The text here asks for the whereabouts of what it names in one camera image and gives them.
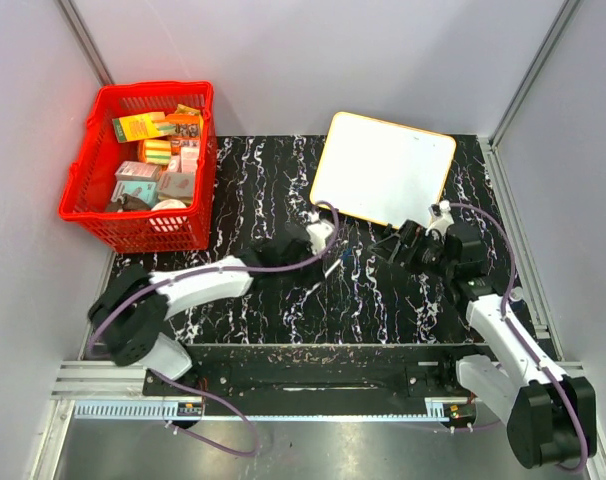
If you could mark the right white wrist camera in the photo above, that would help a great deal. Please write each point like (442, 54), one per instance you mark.
(440, 217)

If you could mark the white marker pen blue cap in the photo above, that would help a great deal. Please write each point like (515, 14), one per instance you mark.
(339, 262)

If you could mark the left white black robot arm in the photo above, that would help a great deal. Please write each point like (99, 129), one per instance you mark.
(129, 317)

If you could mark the red plastic shopping basket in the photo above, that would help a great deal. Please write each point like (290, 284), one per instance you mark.
(91, 178)

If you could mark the yellow green box in basket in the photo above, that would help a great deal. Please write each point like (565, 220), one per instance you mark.
(138, 127)

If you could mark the white board with orange frame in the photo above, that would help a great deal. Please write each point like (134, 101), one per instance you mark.
(382, 172)

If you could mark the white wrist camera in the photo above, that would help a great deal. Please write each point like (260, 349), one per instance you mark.
(440, 217)
(319, 232)

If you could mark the pink white box in basket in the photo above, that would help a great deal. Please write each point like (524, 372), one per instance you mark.
(189, 157)

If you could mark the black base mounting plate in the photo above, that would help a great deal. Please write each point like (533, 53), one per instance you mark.
(316, 381)

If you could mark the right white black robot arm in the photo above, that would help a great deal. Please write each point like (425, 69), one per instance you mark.
(550, 416)

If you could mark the teal box in basket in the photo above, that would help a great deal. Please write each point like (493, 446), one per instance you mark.
(143, 190)

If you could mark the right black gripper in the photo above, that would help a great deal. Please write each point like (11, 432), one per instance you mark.
(411, 235)

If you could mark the orange snack packet in basket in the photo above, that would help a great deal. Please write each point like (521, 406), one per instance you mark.
(187, 121)

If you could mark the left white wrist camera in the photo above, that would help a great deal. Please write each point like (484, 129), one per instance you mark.
(319, 232)

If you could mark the grey slotted cable duct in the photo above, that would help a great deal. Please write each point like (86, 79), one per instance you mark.
(158, 410)

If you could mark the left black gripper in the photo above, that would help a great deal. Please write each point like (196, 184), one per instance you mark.
(309, 252)

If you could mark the white round lid in basket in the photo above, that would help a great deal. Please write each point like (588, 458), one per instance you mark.
(169, 204)

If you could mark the striped yellow orange sponge pack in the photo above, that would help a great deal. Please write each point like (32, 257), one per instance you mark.
(156, 152)

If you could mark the brown pink box in basket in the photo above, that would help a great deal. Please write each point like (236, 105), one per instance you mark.
(176, 185)

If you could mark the grey pink box in basket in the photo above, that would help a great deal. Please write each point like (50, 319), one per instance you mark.
(138, 171)

